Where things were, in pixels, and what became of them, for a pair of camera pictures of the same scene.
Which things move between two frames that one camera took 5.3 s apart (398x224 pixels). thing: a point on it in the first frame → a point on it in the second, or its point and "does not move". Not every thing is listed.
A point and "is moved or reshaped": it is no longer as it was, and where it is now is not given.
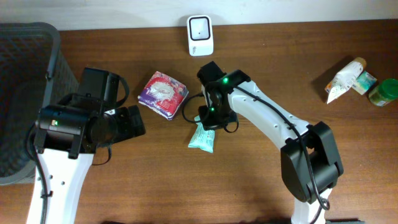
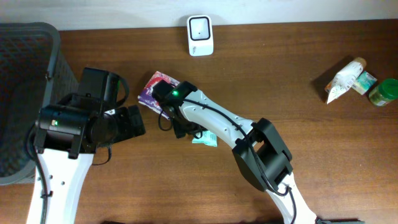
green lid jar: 387,90 does not move
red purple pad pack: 163,94 does not move
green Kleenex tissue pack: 364,82 does not move
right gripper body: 222,121 → 179,131
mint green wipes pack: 202,139 is moved or reshaped
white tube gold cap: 344,79 does not move
